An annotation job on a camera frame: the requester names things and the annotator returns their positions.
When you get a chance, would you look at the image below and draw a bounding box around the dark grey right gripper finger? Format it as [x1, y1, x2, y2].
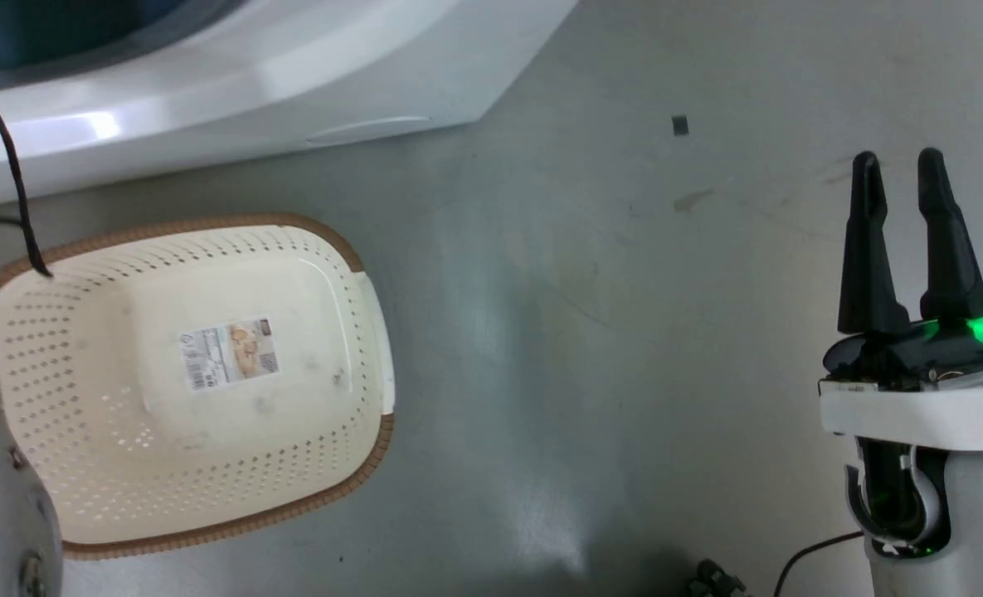
[917, 148, 983, 323]
[837, 151, 912, 336]

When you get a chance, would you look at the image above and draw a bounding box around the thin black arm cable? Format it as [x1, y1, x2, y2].
[0, 50, 53, 279]
[772, 531, 866, 597]

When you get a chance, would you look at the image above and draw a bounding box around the white washing machine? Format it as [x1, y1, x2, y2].
[0, 0, 580, 208]

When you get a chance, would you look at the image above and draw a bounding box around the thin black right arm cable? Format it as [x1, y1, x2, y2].
[772, 531, 866, 597]

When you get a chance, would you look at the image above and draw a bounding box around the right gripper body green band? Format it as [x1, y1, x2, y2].
[818, 308, 983, 454]

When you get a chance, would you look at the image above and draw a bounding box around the cream perforated laundry basket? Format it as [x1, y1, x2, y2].
[0, 213, 396, 561]

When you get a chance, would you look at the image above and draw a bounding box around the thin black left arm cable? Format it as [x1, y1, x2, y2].
[0, 50, 53, 279]

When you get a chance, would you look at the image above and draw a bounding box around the printed paper basket label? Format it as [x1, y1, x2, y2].
[179, 317, 281, 393]

